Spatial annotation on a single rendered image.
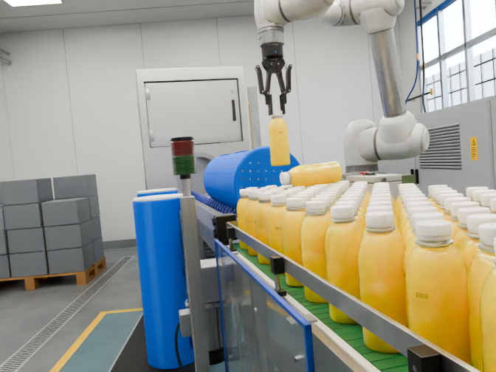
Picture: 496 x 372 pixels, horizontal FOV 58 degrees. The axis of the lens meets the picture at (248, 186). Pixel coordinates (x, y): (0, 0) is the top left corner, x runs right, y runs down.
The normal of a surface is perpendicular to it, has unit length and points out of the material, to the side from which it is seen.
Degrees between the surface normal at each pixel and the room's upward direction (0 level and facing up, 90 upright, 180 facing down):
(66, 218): 90
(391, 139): 106
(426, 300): 90
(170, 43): 90
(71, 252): 90
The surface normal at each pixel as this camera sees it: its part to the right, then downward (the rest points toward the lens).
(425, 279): -0.63, -0.09
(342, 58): 0.04, 0.05
